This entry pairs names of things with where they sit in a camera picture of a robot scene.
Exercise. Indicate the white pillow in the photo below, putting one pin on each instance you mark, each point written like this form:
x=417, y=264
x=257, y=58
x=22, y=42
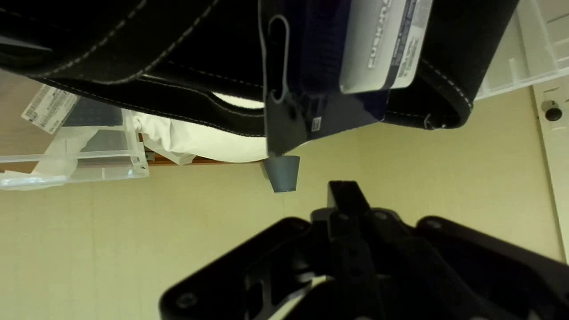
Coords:
x=196, y=142

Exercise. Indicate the black leather handbag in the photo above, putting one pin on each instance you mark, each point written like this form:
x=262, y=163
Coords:
x=148, y=46

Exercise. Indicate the wooden headboard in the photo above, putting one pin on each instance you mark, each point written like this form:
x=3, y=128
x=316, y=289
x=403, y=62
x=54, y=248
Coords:
x=179, y=160

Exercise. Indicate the cream panel door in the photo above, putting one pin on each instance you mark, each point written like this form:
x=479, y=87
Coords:
x=557, y=177

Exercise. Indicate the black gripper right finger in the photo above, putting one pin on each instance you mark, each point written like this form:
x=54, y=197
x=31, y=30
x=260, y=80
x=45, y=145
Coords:
x=474, y=277

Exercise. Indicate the dark retail package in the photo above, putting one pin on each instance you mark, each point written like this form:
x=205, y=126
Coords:
x=314, y=58

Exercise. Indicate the cardboard box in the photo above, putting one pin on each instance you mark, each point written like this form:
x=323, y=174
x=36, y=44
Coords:
x=90, y=152

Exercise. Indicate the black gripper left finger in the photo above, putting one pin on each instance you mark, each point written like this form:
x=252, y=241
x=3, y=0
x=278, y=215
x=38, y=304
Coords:
x=255, y=272

